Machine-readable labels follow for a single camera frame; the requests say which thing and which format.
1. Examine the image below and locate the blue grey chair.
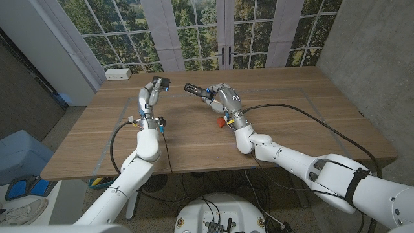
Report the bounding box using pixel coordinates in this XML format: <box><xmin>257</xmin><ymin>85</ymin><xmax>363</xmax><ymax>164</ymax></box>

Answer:
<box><xmin>0</xmin><ymin>129</ymin><xmax>54</xmax><ymax>187</ymax></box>

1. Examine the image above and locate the printed window backdrop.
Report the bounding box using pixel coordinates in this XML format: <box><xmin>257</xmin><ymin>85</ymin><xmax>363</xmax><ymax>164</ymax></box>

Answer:
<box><xmin>30</xmin><ymin>0</ymin><xmax>343</xmax><ymax>93</ymax></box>

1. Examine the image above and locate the white floor cable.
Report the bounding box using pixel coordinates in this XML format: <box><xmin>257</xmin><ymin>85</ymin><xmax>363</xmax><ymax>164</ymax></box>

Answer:
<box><xmin>243</xmin><ymin>169</ymin><xmax>287</xmax><ymax>230</ymax></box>

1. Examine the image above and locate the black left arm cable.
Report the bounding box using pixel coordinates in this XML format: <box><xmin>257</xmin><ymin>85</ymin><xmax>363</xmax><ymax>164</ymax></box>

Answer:
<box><xmin>109</xmin><ymin>120</ymin><xmax>191</xmax><ymax>205</ymax></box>

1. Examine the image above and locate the white sneaker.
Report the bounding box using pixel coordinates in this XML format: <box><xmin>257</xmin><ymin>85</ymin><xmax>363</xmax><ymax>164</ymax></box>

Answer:
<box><xmin>0</xmin><ymin>198</ymin><xmax>49</xmax><ymax>227</ymax></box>

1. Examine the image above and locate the white power strip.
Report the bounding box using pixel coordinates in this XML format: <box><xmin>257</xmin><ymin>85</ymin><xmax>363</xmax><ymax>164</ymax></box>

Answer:
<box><xmin>104</xmin><ymin>67</ymin><xmax>133</xmax><ymax>81</ymax></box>

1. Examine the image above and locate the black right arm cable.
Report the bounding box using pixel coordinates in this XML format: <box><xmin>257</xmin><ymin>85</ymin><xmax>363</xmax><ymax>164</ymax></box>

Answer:
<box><xmin>241</xmin><ymin>103</ymin><xmax>382</xmax><ymax>179</ymax></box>

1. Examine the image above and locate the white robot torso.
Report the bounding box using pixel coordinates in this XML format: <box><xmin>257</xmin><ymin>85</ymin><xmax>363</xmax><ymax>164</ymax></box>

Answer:
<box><xmin>173</xmin><ymin>192</ymin><xmax>268</xmax><ymax>233</ymax></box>

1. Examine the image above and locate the grey table leg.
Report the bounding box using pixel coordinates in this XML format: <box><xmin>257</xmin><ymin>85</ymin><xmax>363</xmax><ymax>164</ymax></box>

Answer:
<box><xmin>289</xmin><ymin>187</ymin><xmax>311</xmax><ymax>208</ymax></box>

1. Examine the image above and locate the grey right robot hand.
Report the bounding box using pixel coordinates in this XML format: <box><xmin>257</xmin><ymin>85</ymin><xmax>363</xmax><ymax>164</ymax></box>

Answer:
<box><xmin>200</xmin><ymin>83</ymin><xmax>255</xmax><ymax>130</ymax></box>

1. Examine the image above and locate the white table leg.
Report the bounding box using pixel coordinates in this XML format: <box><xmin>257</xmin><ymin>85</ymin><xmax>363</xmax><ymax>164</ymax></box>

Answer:
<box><xmin>125</xmin><ymin>190</ymin><xmax>140</xmax><ymax>221</ymax></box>

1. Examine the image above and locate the blue black foot pedal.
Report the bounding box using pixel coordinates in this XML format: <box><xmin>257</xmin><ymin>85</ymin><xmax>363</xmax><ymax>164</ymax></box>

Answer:
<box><xmin>5</xmin><ymin>175</ymin><xmax>59</xmax><ymax>201</ymax></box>

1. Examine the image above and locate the black tv remote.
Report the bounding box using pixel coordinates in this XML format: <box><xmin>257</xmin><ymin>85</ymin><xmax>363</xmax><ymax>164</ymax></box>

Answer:
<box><xmin>184</xmin><ymin>83</ymin><xmax>215</xmax><ymax>100</ymax></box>

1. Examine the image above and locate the black round floor fan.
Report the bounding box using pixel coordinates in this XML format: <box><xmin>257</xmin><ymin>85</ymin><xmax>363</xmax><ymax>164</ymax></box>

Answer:
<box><xmin>142</xmin><ymin>173</ymin><xmax>168</xmax><ymax>193</ymax></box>

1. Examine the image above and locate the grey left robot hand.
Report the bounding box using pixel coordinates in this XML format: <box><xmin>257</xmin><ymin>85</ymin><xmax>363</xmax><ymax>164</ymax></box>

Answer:
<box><xmin>131</xmin><ymin>76</ymin><xmax>171</xmax><ymax>130</ymax></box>

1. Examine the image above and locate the teal basket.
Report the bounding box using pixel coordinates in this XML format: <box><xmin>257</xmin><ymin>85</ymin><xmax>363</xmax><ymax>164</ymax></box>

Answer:
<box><xmin>89</xmin><ymin>176</ymin><xmax>117</xmax><ymax>190</ymax></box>

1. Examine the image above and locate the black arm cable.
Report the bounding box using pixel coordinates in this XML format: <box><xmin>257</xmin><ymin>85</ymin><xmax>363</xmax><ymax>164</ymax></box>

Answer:
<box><xmin>241</xmin><ymin>103</ymin><xmax>382</xmax><ymax>179</ymax></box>
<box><xmin>109</xmin><ymin>120</ymin><xmax>191</xmax><ymax>205</ymax></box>

